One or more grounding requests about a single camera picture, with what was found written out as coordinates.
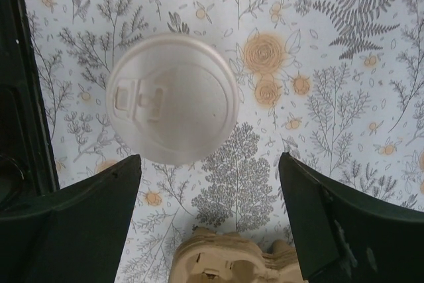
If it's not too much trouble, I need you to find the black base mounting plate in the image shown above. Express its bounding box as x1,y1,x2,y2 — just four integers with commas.
1,0,59,209

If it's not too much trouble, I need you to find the white plastic cup lid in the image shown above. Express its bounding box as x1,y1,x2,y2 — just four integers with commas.
105,33,240,165

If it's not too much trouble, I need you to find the brown cardboard cup carrier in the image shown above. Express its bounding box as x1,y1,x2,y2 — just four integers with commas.
168,227,306,283

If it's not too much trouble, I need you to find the floral patterned table mat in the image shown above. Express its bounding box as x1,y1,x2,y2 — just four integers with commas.
25,0,423,282

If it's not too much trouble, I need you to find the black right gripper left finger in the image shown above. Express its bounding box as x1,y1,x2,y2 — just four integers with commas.
1,155,141,282

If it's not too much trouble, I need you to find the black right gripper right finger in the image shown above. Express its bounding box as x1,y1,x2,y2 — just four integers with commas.
278,152,423,282

